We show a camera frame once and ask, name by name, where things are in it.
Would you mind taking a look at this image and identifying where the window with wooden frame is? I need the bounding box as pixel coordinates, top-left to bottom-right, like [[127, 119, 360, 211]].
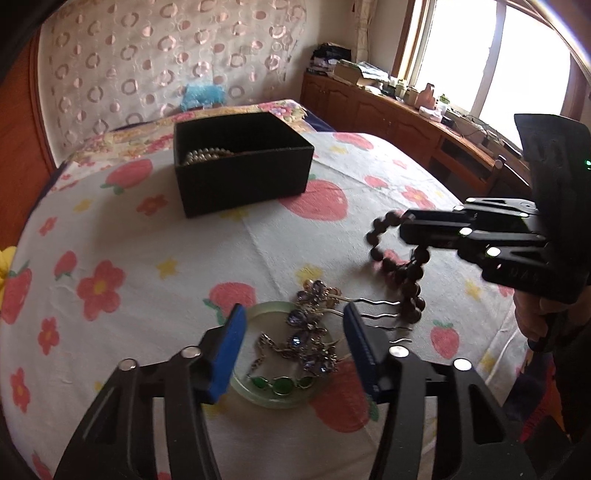
[[392, 1, 590, 146]]

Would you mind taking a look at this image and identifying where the black jewelry box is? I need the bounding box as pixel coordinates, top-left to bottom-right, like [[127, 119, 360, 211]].
[[173, 117, 315, 218]]

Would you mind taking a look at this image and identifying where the dark wooden bead bracelet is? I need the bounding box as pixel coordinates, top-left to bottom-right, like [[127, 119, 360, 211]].
[[365, 210, 432, 325]]

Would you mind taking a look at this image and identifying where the beige side curtain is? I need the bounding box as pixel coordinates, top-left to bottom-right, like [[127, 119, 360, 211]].
[[353, 0, 378, 63]]

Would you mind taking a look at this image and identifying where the pile of dark clothes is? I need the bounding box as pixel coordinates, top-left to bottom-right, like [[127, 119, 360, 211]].
[[307, 42, 352, 76]]

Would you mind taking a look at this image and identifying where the pearl necklace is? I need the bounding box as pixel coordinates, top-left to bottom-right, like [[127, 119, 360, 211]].
[[182, 147, 235, 166]]

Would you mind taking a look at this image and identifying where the strawberry flower bed sheet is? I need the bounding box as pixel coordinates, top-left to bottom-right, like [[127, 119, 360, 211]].
[[1, 133, 526, 479]]

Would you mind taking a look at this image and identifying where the long wooden cabinet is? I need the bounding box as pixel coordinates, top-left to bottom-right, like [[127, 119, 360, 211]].
[[300, 73, 532, 200]]

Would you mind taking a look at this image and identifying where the blue bubble wrap bag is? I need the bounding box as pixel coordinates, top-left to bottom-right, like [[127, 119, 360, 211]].
[[180, 84, 225, 112]]

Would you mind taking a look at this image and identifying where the cardboard box with papers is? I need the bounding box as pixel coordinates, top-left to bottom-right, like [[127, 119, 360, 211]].
[[332, 60, 391, 87]]

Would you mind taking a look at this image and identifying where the pink bottle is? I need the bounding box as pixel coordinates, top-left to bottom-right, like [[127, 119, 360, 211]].
[[415, 83, 437, 110]]

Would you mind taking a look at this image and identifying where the floral quilt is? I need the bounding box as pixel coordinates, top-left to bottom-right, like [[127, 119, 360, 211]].
[[67, 99, 334, 167]]

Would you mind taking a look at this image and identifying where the pale green jade bangle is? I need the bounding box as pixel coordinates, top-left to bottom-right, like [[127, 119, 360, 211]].
[[230, 302, 337, 409]]

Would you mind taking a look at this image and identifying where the pink circle pattern curtain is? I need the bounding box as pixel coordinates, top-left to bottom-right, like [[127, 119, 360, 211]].
[[38, 1, 307, 163]]

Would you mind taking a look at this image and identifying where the yellow pikachu plush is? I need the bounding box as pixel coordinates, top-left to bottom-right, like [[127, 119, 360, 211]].
[[0, 246, 17, 304]]

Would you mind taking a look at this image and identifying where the right hand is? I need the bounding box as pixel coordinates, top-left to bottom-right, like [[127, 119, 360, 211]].
[[513, 291, 573, 341]]

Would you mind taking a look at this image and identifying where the green stone chain bracelet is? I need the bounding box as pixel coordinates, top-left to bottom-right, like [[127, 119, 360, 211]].
[[246, 332, 318, 397]]

